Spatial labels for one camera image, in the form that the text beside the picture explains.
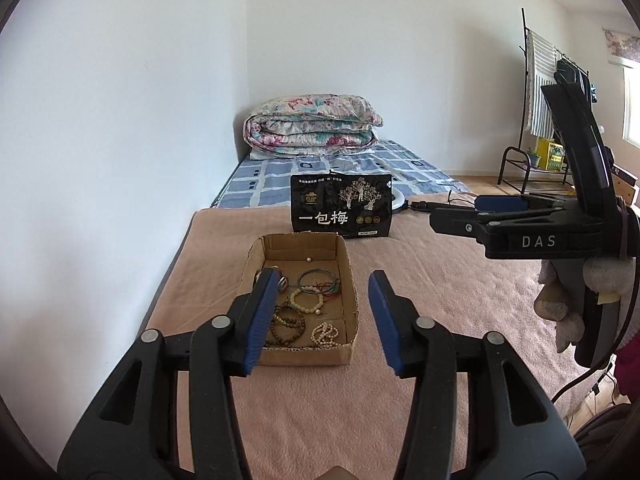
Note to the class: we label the dark hanging clothes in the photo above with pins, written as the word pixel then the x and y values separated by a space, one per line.
pixel 565 67

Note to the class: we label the black folded tripod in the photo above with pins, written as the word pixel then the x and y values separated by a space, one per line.
pixel 422 205

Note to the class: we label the floral curtain valance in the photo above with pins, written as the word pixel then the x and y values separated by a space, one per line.
pixel 622 45

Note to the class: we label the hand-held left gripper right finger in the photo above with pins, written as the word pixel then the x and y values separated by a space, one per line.
pixel 385 320

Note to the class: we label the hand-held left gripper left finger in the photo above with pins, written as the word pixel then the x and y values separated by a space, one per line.
pixel 260 320

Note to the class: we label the yellow crate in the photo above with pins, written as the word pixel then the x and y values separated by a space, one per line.
pixel 547 152

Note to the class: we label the person's right hand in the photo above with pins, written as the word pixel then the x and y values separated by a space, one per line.
pixel 560 300

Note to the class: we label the blue checked mattress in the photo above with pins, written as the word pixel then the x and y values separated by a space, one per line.
pixel 270 180

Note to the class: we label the dark red cloth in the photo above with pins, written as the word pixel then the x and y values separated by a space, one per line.
pixel 629 367

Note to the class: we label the window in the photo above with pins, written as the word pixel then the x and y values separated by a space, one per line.
pixel 632 105

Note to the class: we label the thin black bangle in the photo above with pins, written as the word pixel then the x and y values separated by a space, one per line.
pixel 300 278

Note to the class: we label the brown cardboard box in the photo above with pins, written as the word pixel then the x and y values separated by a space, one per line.
pixel 310 355

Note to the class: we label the black snack bag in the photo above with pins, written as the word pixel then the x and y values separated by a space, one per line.
pixel 340 210

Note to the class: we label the striped hanging towel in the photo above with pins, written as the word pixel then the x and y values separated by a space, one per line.
pixel 540 90

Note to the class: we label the small potted plant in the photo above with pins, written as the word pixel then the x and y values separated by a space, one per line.
pixel 534 157

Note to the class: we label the black metal clothes rack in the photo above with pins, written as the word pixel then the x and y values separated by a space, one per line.
pixel 524 110

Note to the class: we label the folded floral quilt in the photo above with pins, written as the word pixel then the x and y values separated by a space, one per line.
pixel 310 125

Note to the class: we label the tan flat box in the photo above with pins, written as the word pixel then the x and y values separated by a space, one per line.
pixel 627 182

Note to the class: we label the dark bag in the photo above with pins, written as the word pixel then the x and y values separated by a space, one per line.
pixel 605 430

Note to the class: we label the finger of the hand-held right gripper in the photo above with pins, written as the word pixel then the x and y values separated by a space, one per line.
pixel 500 203
pixel 455 222

